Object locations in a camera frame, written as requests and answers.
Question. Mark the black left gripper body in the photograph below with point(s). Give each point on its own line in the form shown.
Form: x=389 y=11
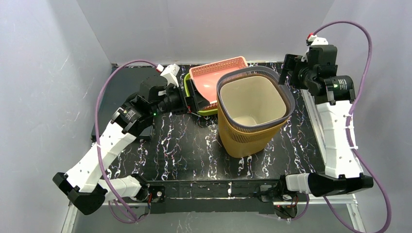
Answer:
x=187 y=102

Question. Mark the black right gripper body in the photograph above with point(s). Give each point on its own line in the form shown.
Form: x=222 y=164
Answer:
x=289 y=68

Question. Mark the cream bin liner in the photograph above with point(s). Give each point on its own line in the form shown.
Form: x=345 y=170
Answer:
x=252 y=101

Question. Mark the orange slatted waste bin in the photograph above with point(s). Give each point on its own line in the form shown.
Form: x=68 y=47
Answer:
x=240 y=141

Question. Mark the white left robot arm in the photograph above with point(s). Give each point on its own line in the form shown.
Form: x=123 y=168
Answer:
x=86 y=184

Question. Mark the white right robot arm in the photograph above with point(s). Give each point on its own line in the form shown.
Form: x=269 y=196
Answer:
x=334 y=95

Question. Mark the green plastic tray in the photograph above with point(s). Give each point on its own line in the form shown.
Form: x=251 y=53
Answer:
x=208 y=111

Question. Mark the pink perforated basket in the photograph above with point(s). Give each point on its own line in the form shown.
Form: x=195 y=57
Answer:
x=205 y=77

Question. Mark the dark grey flat box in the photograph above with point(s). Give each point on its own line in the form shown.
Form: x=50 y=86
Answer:
x=128 y=96

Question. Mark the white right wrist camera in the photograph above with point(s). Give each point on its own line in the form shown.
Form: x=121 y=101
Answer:
x=313 y=40

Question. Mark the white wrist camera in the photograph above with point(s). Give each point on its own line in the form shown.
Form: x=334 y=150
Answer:
x=313 y=40
x=169 y=73

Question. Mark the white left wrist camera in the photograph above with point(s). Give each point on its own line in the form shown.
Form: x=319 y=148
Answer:
x=169 y=73

